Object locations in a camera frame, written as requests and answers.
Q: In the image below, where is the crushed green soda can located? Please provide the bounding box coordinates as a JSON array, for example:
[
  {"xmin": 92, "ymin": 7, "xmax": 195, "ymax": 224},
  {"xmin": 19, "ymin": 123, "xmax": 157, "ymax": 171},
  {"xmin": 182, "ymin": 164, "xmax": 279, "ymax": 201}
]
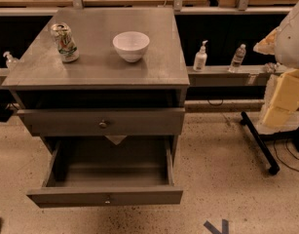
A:
[{"xmin": 51, "ymin": 22, "xmax": 79, "ymax": 62}]

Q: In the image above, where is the crumpled clear plastic wrap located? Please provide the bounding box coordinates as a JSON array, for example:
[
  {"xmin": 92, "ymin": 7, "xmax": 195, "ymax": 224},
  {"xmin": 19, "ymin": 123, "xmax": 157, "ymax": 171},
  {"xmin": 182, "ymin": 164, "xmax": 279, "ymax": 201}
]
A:
[{"xmin": 264, "ymin": 62, "xmax": 280, "ymax": 73}]

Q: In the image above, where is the grey wooden drawer cabinet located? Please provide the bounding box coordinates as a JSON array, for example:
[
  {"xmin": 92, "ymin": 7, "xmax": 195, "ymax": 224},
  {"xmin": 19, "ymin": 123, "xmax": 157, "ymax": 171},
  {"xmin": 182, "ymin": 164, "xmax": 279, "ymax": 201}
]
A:
[{"xmin": 1, "ymin": 7, "xmax": 191, "ymax": 168}]

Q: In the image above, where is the black stand base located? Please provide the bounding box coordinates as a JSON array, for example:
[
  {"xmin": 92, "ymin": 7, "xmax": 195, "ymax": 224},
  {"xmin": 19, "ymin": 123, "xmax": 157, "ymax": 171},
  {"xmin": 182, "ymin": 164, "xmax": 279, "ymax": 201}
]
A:
[{"xmin": 240, "ymin": 110, "xmax": 299, "ymax": 176}]

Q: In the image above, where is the white pump lotion bottle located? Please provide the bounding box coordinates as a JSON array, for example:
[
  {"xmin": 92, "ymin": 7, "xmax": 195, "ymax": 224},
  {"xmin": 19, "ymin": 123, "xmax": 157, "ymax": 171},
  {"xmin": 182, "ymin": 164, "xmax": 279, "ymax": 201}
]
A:
[{"xmin": 193, "ymin": 40, "xmax": 207, "ymax": 71}]

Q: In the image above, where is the white ceramic bowl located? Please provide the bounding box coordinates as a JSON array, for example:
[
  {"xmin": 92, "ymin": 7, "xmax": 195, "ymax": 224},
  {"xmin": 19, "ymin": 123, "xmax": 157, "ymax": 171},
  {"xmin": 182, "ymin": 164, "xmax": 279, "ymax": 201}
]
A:
[{"xmin": 112, "ymin": 31, "xmax": 150, "ymax": 62}]

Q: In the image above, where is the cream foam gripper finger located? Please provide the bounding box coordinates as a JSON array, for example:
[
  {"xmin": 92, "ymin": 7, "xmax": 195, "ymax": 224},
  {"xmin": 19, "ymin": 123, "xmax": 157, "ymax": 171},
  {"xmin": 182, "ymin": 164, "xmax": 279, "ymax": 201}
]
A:
[
  {"xmin": 253, "ymin": 28, "xmax": 278, "ymax": 56},
  {"xmin": 261, "ymin": 68, "xmax": 299, "ymax": 129}
]

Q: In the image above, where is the black floor cable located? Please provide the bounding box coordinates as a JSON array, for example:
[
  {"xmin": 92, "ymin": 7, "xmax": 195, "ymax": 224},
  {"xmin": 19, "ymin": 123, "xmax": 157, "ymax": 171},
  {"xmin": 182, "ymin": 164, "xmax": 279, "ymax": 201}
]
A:
[{"xmin": 273, "ymin": 138, "xmax": 299, "ymax": 177}]

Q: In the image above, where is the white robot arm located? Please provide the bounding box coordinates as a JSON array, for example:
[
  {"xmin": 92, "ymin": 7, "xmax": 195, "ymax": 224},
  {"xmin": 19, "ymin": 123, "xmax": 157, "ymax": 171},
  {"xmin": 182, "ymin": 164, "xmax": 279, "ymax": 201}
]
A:
[{"xmin": 253, "ymin": 1, "xmax": 299, "ymax": 129}]

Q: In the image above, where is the clear pump sanitizer bottle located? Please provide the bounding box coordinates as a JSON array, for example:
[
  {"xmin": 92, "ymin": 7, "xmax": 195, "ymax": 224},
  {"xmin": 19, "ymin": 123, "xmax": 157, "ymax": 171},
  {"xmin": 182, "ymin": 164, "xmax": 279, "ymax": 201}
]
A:
[{"xmin": 3, "ymin": 52, "xmax": 19, "ymax": 70}]

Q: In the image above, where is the grey drawer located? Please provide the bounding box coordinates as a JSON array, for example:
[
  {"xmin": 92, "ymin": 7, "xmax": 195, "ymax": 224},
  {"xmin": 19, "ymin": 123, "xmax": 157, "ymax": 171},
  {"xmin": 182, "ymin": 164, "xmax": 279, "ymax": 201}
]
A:
[
  {"xmin": 27, "ymin": 136, "xmax": 183, "ymax": 208},
  {"xmin": 18, "ymin": 108, "xmax": 185, "ymax": 137}
]

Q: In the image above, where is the clear plastic water bottle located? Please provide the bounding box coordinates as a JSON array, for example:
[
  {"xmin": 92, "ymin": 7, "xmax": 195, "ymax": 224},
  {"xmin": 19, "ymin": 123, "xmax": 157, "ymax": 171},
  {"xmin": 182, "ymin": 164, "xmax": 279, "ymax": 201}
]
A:
[{"xmin": 229, "ymin": 44, "xmax": 246, "ymax": 73}]

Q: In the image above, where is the grey top drawer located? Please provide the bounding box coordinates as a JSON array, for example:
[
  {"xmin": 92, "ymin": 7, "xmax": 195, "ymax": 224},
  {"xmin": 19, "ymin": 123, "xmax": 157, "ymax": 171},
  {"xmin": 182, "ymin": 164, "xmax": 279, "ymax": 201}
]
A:
[{"xmin": 18, "ymin": 108, "xmax": 185, "ymax": 137}]

